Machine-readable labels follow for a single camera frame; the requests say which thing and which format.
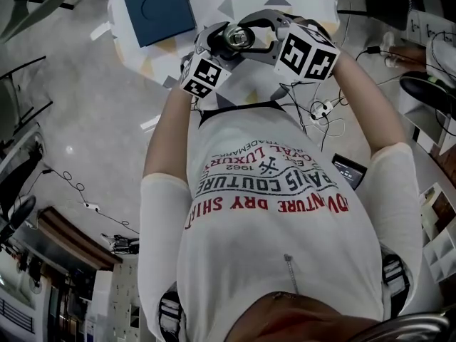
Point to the dark blue chair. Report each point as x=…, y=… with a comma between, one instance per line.
x=384, y=2

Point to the person's right forearm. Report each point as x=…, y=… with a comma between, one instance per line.
x=367, y=102

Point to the black power adapter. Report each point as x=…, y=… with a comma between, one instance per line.
x=372, y=50

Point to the green cup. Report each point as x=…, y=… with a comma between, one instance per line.
x=233, y=52

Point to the white power strip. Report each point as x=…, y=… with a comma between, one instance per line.
x=90, y=206
x=320, y=110

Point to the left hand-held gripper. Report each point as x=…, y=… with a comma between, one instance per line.
x=204, y=75

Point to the black bag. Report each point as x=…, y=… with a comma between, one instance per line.
x=21, y=176

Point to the dark blue flat box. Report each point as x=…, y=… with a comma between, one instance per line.
x=156, y=9

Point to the brown wooden board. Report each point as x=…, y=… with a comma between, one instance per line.
x=78, y=241

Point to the white printed paper sheet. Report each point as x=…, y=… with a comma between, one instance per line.
x=424, y=27

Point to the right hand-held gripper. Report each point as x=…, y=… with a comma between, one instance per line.
x=306, y=53

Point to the person's white printed t-shirt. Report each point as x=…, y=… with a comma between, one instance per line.
x=278, y=233

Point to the person's neck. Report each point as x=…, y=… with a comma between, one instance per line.
x=303, y=319

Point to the grey-green black frame chair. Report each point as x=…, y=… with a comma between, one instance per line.
x=39, y=2
x=21, y=98

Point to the white storage cabinet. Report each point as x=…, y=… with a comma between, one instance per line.
x=107, y=298

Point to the blurred dark round object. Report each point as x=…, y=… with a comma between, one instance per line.
x=238, y=37

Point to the person's left forearm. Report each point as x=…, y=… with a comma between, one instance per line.
x=167, y=134

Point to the black padded office chair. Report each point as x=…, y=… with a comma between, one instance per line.
x=424, y=87

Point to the person's black trousers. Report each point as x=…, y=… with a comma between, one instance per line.
x=249, y=107

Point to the black screen device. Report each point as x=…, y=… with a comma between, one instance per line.
x=349, y=171

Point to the white shelf unit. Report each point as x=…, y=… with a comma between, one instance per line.
x=427, y=130

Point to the metal head mount band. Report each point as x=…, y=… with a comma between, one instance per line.
x=409, y=328

